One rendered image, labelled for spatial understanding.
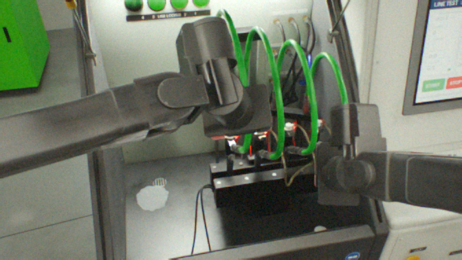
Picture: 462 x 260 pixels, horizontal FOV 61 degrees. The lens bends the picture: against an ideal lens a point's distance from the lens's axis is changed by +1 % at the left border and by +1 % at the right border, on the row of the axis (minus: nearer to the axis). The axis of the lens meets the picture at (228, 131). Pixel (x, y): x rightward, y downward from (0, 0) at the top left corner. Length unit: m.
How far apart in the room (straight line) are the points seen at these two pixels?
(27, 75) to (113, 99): 3.14
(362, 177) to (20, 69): 3.25
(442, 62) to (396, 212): 0.42
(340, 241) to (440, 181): 0.60
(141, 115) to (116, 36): 0.73
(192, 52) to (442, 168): 0.30
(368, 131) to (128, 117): 0.32
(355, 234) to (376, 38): 0.49
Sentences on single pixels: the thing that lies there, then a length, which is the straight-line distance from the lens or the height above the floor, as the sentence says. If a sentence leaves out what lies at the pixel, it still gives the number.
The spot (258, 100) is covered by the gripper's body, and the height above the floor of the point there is 1.42.
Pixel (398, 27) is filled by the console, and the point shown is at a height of 1.35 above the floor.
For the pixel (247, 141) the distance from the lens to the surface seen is 0.79.
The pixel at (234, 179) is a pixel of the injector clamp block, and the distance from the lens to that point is 1.07.
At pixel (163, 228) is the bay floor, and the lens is 1.17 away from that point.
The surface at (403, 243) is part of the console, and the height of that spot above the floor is 0.89.
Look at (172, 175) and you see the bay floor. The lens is 1.31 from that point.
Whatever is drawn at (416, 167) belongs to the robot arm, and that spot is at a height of 1.45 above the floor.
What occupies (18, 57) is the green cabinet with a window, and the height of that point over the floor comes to 0.36.
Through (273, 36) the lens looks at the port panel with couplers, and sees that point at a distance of 1.21.
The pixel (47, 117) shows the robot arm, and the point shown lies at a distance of 0.43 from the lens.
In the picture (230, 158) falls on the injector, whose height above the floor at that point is 1.06.
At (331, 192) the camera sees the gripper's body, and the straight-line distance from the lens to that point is 0.66.
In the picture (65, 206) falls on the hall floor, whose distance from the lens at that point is 2.51.
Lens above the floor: 1.73
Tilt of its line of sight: 37 degrees down
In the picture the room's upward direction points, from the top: straight up
